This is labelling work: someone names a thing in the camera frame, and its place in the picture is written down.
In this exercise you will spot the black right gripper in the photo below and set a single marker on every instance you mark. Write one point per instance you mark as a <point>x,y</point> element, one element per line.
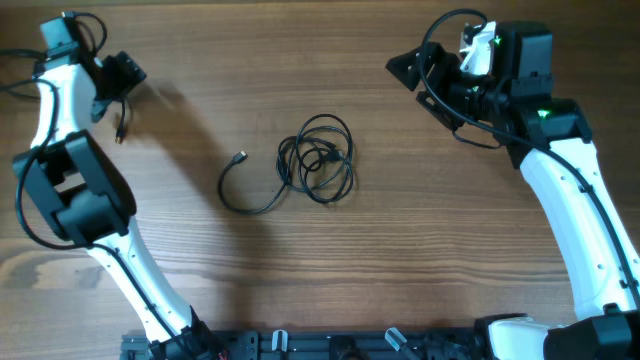
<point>446,64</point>

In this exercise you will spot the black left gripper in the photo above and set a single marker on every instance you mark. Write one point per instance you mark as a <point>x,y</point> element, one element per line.
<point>126,81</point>

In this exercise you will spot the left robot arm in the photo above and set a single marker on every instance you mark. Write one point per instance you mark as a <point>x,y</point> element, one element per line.
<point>82,196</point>

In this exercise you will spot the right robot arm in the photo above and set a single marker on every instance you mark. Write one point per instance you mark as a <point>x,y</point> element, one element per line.
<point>501,81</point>

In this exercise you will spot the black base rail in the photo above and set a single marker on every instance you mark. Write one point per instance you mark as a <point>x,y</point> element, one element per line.
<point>434,344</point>

